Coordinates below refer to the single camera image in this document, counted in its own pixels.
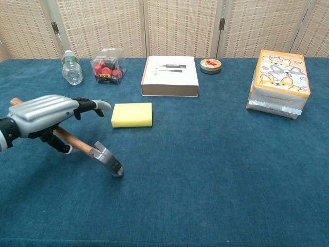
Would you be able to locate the wooden handled claw hammer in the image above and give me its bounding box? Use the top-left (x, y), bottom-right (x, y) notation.
top-left (9, 97), bottom-right (124, 178)

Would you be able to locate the corgi print tissue pack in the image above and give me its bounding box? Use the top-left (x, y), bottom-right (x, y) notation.
top-left (246, 49), bottom-right (311, 120)

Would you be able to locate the round tin with red label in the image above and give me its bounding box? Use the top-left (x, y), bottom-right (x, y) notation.
top-left (199, 58), bottom-right (222, 75)

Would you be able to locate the woven folding screen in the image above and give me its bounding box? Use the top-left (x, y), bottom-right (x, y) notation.
top-left (0, 0), bottom-right (329, 62)

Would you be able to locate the white flat cardboard box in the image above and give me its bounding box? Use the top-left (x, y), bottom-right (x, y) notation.
top-left (140, 56), bottom-right (199, 97)

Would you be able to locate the clear box of red caps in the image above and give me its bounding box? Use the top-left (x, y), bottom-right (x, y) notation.
top-left (90, 48), bottom-right (126, 85)

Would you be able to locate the blue tablecloth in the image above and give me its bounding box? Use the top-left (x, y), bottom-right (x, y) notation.
top-left (0, 57), bottom-right (329, 247)

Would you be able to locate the clear plastic water bottle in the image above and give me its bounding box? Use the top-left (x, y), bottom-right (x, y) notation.
top-left (61, 49), bottom-right (84, 86)

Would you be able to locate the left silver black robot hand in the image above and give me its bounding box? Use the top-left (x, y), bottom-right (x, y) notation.
top-left (7, 94), bottom-right (113, 154)

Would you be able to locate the yellow sponge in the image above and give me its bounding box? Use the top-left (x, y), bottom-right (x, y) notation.
top-left (111, 102), bottom-right (153, 129)

